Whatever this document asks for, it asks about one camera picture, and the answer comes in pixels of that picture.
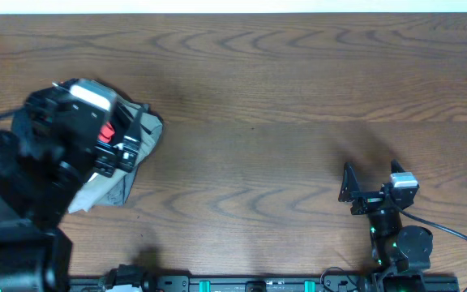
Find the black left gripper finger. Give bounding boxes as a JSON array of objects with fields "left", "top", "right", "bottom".
[
  {"left": 118, "top": 107, "right": 143, "bottom": 173},
  {"left": 94, "top": 141, "right": 120, "bottom": 178}
]

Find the black leggings red waistband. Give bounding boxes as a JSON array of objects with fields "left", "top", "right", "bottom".
[{"left": 98, "top": 122, "right": 115, "bottom": 144}]

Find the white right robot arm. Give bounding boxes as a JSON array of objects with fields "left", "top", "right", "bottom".
[{"left": 102, "top": 160, "right": 433, "bottom": 292}]

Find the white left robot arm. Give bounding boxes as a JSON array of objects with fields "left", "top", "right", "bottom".
[{"left": 0, "top": 79, "right": 118, "bottom": 291}]

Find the grey folded garment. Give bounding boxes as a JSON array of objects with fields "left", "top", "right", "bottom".
[{"left": 96, "top": 167, "right": 138, "bottom": 206}]

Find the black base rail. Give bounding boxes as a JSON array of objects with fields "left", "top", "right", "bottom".
[{"left": 68, "top": 265, "right": 460, "bottom": 292}]

